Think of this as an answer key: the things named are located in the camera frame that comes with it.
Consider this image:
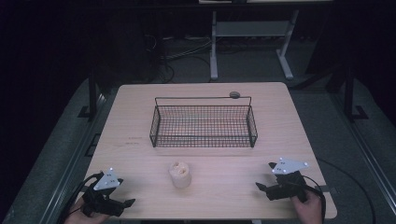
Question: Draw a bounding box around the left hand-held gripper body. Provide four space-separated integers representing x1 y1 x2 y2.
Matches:
81 167 126 217

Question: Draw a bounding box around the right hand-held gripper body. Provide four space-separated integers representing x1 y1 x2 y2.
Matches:
264 157 310 203

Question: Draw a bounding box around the person's left hand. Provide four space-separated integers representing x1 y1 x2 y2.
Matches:
64 197 110 224

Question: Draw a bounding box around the person's right hand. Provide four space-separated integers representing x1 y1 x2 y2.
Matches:
290 189 323 224

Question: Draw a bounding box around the beige lotus root piece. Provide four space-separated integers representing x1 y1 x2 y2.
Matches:
168 161 192 189

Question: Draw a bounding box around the black metal stand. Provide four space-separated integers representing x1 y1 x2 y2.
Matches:
78 60 106 120
342 60 370 123

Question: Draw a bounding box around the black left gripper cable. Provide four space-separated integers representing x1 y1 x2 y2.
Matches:
56 172 105 224

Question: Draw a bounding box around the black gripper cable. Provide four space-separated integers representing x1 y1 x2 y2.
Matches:
301 175 327 224
56 172 105 224

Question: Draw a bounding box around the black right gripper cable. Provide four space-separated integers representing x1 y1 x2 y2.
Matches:
301 175 327 224

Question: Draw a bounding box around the metal floor rail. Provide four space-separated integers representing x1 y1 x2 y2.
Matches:
330 91 396 217
38 92 108 224

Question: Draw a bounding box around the black floor cable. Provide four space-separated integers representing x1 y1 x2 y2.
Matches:
317 158 377 224

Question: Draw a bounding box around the black wire basket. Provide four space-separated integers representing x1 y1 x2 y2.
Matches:
148 95 259 149

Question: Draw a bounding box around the bundle of floor cables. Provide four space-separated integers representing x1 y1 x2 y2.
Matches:
144 33 213 84

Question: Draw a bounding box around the white metal desk frame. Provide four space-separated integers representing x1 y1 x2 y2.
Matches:
209 8 301 82

